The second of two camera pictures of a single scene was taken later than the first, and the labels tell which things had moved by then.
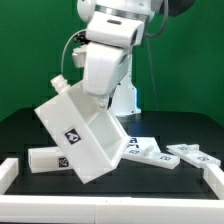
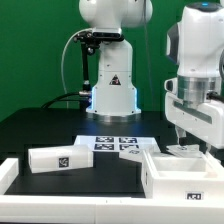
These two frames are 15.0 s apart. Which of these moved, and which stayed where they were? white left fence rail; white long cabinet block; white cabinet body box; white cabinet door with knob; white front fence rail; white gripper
Moved: white cabinet body box; white gripper
Stayed: white cabinet door with knob; white front fence rail; white long cabinet block; white left fence rail
